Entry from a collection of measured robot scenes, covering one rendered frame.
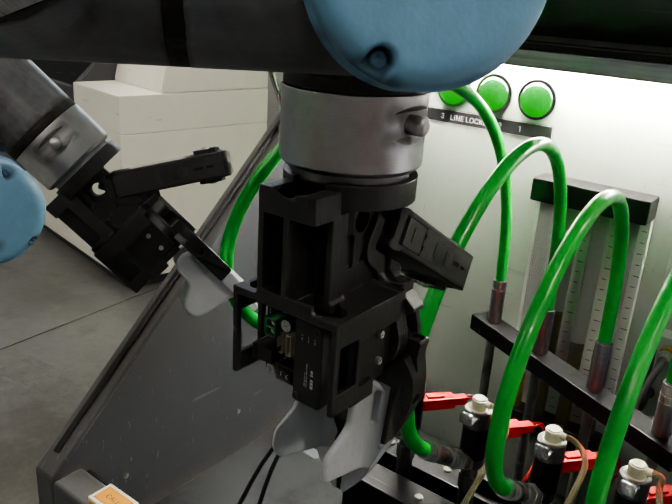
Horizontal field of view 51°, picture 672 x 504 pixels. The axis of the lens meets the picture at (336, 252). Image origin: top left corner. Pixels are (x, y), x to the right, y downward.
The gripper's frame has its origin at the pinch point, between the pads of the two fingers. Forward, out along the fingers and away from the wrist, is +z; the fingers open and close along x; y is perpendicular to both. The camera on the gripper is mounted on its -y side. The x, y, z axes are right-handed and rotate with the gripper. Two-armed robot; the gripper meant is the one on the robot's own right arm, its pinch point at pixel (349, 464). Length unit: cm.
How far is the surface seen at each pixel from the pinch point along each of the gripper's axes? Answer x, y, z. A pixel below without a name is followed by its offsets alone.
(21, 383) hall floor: -213, -87, 121
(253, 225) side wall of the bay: -43, -36, 2
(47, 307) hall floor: -267, -131, 121
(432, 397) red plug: -10.1, -30.6, 13.3
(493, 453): 4.3, -13.5, 4.3
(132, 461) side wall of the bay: -43, -14, 29
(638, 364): 12.2, -18.0, -4.8
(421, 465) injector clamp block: -10.6, -31.0, 22.9
